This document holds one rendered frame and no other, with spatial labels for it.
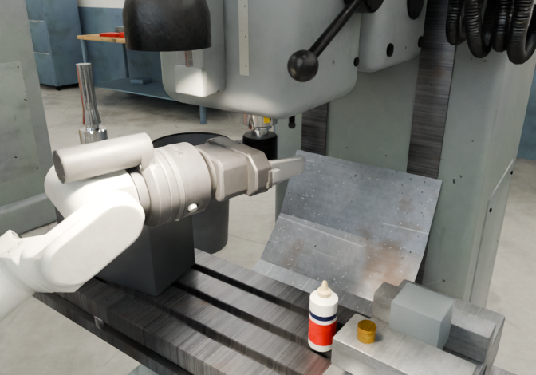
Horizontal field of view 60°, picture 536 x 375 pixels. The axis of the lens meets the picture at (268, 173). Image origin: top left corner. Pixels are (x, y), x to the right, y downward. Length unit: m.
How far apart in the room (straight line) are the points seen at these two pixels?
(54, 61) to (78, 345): 5.98
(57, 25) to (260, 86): 7.41
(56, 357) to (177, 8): 2.03
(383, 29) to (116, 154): 0.37
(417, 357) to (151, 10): 0.45
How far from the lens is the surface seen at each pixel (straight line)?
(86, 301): 0.90
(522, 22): 0.69
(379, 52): 0.65
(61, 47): 7.91
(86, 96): 0.86
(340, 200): 0.99
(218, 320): 0.79
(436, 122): 0.91
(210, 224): 2.70
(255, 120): 0.60
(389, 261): 0.94
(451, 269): 1.02
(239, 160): 0.57
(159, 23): 0.39
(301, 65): 0.44
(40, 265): 0.49
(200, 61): 0.50
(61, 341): 2.37
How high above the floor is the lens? 1.45
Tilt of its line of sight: 21 degrees down
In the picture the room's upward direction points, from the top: straight up
